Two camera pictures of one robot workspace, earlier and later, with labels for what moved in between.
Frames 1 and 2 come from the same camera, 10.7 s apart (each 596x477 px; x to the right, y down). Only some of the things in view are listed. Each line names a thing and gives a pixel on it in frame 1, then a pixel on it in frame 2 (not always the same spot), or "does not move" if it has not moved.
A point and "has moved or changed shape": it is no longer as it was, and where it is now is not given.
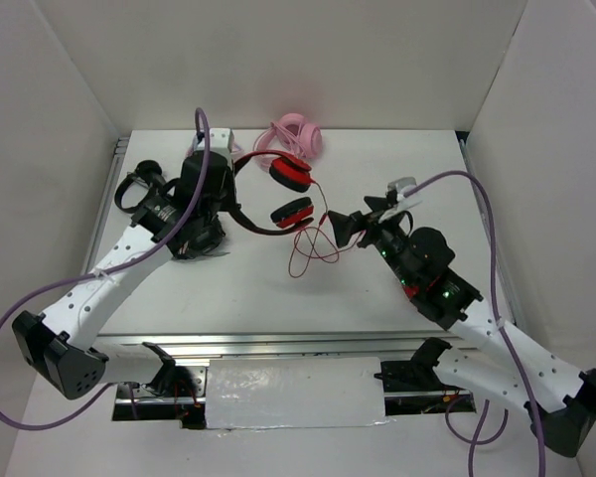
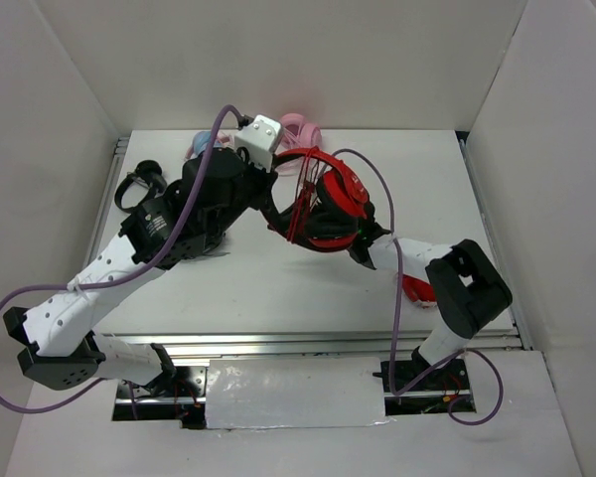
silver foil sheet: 294,393 does not move
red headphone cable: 315,240 → 300,215
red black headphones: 289,173 has moved or changed shape
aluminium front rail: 318,346 does not move
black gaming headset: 200,237 does not move
